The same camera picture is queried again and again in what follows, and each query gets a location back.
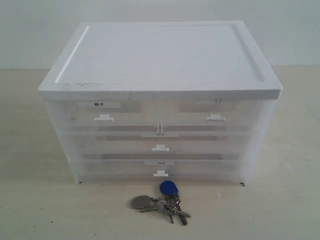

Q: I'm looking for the key bunch with blue fob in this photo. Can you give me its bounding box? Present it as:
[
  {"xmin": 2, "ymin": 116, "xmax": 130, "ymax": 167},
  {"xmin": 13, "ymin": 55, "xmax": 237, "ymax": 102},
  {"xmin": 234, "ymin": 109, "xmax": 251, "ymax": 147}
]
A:
[{"xmin": 130, "ymin": 180, "xmax": 191, "ymax": 226}]

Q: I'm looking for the white translucent drawer cabinet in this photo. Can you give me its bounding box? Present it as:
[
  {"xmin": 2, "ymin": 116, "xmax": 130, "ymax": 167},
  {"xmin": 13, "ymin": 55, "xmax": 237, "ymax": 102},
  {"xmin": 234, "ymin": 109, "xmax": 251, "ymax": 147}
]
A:
[{"xmin": 38, "ymin": 20, "xmax": 283, "ymax": 186}]

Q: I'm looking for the bottom wide clear drawer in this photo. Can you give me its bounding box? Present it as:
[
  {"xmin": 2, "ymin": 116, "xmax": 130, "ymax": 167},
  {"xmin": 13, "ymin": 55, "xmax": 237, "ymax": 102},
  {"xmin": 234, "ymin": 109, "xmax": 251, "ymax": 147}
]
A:
[{"xmin": 69, "ymin": 160, "xmax": 248, "ymax": 185}]

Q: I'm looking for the wide clear drawer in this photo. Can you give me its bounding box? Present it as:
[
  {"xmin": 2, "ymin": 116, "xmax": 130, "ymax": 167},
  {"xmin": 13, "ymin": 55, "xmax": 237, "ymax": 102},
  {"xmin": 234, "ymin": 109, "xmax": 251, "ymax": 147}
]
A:
[
  {"xmin": 74, "ymin": 135, "xmax": 248, "ymax": 160},
  {"xmin": 69, "ymin": 160, "xmax": 248, "ymax": 185}
]

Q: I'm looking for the middle wide clear drawer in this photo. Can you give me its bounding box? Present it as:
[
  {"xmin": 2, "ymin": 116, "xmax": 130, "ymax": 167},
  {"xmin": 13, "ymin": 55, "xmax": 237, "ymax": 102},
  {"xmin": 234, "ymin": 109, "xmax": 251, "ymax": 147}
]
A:
[{"xmin": 74, "ymin": 135, "xmax": 248, "ymax": 160}]

